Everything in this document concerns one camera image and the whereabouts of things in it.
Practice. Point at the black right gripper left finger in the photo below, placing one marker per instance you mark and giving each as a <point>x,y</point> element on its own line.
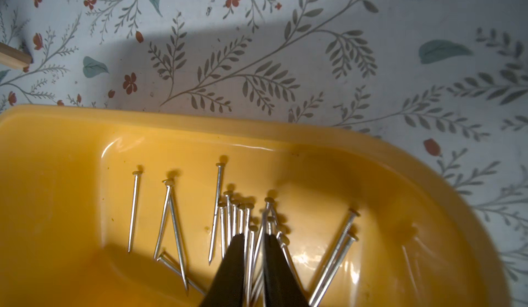
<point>227,288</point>

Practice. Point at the wooden easel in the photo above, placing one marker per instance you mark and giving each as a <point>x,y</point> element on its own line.
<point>14,58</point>

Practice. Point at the steel nail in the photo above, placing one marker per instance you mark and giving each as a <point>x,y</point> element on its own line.
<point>163,258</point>
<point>220,172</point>
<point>137,174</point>

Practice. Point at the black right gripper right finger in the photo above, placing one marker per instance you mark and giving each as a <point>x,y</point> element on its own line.
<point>280,285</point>

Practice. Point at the yellow plastic storage box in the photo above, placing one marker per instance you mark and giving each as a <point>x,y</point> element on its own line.
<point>67,187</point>

